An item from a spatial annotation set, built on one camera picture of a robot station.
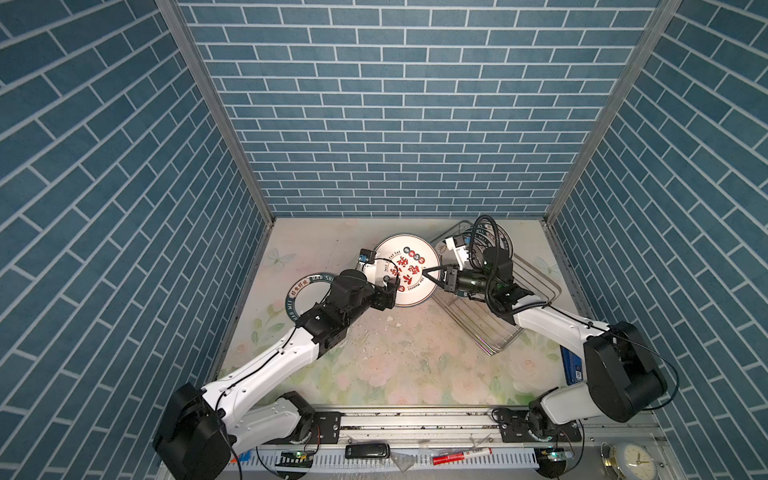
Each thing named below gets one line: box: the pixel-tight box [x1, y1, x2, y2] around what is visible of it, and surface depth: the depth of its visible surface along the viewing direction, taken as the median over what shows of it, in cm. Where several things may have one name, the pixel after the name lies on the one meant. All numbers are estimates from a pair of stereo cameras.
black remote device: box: [345, 443, 391, 459], surface depth 72 cm
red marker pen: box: [432, 448, 493, 466], surface depth 71 cm
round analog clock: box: [623, 443, 658, 480], surface depth 68 cm
